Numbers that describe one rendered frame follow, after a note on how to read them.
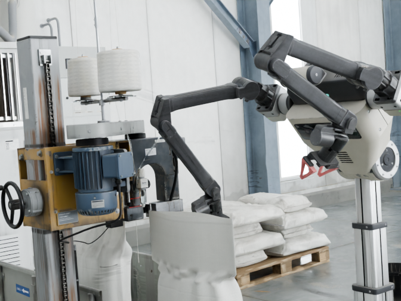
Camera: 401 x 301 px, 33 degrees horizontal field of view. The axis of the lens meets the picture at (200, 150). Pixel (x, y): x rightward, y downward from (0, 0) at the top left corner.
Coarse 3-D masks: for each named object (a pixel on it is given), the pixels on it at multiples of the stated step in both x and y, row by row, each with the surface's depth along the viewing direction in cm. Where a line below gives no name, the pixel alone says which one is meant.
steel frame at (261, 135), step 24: (216, 0) 812; (240, 0) 862; (264, 0) 842; (384, 0) 1060; (240, 24) 862; (264, 24) 841; (384, 24) 1062; (240, 48) 862; (264, 72) 841; (264, 120) 841; (264, 144) 858; (264, 168) 861; (264, 192) 865
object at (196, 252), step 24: (168, 216) 256; (192, 216) 259; (216, 216) 245; (168, 240) 258; (192, 240) 247; (216, 240) 241; (168, 264) 260; (192, 264) 248; (216, 264) 242; (168, 288) 258; (192, 288) 247; (216, 288) 240
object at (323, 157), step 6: (318, 150) 231; (324, 150) 226; (330, 150) 226; (312, 156) 228; (318, 156) 228; (324, 156) 227; (330, 156) 226; (318, 162) 226; (324, 162) 227; (330, 162) 228; (336, 162) 231
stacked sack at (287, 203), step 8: (240, 200) 628; (248, 200) 622; (256, 200) 616; (264, 200) 608; (272, 200) 603; (280, 200) 599; (288, 200) 598; (296, 200) 605; (304, 200) 611; (280, 208) 591; (288, 208) 593; (296, 208) 600
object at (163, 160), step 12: (132, 144) 273; (144, 144) 276; (156, 144) 280; (144, 156) 276; (156, 156) 280; (168, 156) 284; (156, 168) 285; (168, 168) 284; (132, 180) 273; (156, 180) 288; (168, 180) 285; (132, 192) 273; (156, 192) 288; (168, 192) 285; (132, 204) 274
